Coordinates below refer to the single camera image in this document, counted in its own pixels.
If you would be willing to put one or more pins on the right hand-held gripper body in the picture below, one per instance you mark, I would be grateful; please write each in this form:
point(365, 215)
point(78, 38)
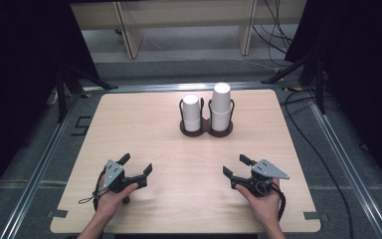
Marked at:
point(265, 171)

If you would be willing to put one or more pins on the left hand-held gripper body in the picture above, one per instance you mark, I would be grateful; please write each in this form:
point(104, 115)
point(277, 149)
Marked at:
point(114, 172)

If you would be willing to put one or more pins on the dark brown double cup holder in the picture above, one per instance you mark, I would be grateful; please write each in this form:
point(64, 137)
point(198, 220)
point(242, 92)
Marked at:
point(205, 127)

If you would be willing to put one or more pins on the person's left hand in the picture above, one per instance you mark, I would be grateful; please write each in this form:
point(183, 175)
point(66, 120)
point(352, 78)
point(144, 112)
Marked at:
point(107, 204)

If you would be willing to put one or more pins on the person's right hand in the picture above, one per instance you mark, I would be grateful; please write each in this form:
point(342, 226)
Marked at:
point(265, 207)

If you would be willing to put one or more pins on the black tape floor mark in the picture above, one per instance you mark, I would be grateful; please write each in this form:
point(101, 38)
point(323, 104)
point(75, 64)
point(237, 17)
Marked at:
point(79, 134)

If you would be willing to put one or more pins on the grey tape patch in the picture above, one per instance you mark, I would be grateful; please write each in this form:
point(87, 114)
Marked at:
point(312, 215)
point(59, 213)

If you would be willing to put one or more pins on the yellow tape piece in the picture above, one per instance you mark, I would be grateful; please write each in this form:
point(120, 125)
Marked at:
point(294, 89)
point(278, 71)

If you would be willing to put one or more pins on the black metal stand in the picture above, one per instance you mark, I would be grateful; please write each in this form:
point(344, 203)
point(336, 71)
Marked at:
point(320, 86)
point(60, 96)

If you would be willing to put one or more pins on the light wooden shelf unit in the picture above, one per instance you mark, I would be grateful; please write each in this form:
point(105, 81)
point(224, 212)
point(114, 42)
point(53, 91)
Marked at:
point(129, 36)

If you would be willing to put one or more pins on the black curtain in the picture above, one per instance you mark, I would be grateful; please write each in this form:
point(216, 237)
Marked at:
point(20, 66)
point(361, 66)

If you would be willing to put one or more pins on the aluminium floor rail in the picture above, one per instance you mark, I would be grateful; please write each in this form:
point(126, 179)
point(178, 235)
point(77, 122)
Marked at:
point(36, 172)
point(344, 156)
point(179, 87)

